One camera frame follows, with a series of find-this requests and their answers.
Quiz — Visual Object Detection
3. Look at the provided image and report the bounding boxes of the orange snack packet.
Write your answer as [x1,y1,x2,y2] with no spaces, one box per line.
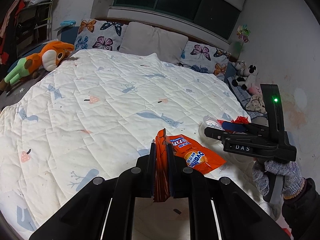
[153,128,227,203]

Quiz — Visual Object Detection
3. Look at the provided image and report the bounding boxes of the red crinkled wrapper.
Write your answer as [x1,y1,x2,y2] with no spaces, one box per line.
[217,116,250,125]

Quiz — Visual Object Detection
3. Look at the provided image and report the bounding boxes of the person's right hand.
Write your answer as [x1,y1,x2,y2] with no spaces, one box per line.
[252,160,304,200]

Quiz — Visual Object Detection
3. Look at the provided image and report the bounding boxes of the spotted beige cloth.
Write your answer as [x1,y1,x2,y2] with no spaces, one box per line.
[245,94,267,114]

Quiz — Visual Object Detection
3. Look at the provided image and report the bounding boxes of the colourful pinwheel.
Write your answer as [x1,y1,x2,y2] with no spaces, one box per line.
[235,24,251,53]

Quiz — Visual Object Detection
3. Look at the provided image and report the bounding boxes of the black white cow plush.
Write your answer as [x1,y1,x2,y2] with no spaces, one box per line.
[234,60,247,77]
[231,64,258,90]

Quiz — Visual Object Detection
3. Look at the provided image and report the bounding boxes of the blue patterned bedding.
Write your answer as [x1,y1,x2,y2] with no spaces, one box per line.
[226,76,265,118]

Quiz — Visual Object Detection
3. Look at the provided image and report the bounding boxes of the person's right forearm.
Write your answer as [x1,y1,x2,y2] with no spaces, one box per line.
[281,177,320,240]

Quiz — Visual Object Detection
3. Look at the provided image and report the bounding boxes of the grey pillow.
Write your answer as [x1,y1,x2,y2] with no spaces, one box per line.
[118,22,189,62]

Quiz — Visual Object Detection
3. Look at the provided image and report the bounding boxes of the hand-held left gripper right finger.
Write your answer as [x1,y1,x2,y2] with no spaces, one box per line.
[167,144,292,240]

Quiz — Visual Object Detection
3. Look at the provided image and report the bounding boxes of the hanging red clothes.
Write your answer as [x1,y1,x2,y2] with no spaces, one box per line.
[0,0,27,65]

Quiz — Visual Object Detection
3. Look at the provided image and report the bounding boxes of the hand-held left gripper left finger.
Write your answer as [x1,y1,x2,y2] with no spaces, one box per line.
[29,141,157,240]

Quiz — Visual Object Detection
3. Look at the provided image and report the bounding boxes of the orange plush toy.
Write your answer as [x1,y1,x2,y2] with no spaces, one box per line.
[0,39,75,92]

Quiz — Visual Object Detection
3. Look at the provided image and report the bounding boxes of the clear plastic heart container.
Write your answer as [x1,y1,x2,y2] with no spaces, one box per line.
[200,116,225,144]

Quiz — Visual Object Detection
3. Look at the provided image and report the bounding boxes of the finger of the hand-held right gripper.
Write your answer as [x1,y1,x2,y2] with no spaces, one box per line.
[204,126,240,141]
[222,121,269,137]

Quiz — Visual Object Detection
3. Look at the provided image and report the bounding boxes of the metal clothes rack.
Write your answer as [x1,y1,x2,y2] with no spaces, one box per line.
[15,0,58,43]

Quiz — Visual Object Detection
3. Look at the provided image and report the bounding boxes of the pink plush toy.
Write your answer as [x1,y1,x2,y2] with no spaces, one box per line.
[247,85,263,96]

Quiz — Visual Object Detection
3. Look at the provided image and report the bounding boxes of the butterfly print pillow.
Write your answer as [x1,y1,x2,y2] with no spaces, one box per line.
[180,41,232,78]
[74,19,128,52]

